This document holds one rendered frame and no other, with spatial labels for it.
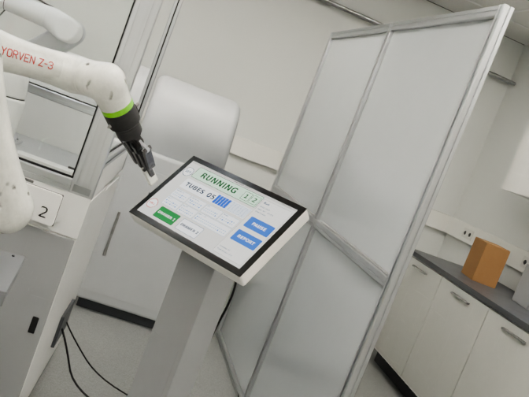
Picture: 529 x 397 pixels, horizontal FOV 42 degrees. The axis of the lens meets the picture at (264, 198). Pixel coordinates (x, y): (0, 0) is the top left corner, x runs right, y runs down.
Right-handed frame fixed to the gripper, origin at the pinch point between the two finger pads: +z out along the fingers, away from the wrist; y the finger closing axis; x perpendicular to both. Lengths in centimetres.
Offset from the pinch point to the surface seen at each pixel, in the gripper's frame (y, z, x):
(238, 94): 221, 188, -205
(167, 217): -0.8, 17.8, 1.4
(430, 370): -9, 267, -113
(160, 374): -15, 54, 34
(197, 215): -9.0, 17.9, -4.5
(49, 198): 34.6, 9.3, 20.4
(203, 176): 2.1, 18.1, -18.4
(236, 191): -13.2, 18.1, -18.8
